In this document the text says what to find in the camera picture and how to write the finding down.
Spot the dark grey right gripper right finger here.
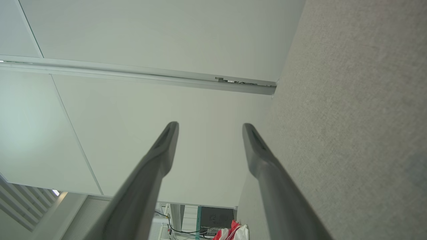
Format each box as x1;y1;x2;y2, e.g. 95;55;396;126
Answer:
243;123;334;240

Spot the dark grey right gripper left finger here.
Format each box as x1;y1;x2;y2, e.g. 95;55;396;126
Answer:
83;122;179;240

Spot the red basketball jersey white trim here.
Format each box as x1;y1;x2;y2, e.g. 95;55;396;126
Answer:
212;219;250;240

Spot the dark monitor screen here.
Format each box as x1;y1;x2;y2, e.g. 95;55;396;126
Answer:
199;206;235;238

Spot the white slatted blind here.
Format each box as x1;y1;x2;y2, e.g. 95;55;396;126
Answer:
0;173;61;232

